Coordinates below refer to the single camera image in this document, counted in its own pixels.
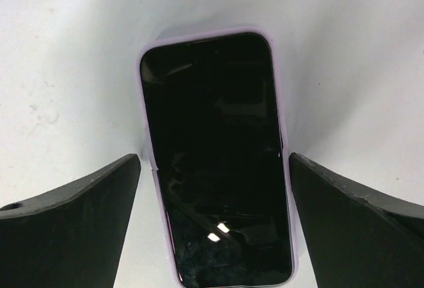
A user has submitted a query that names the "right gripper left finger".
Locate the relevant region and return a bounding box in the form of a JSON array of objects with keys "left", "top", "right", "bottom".
[{"left": 1, "top": 154, "right": 140, "bottom": 287}]

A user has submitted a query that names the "black phone teal edge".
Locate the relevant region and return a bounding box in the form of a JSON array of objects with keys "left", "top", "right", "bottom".
[{"left": 139, "top": 32, "right": 293, "bottom": 288}]

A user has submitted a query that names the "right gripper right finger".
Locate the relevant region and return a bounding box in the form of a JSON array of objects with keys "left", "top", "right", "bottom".
[{"left": 289, "top": 153, "right": 423, "bottom": 287}]

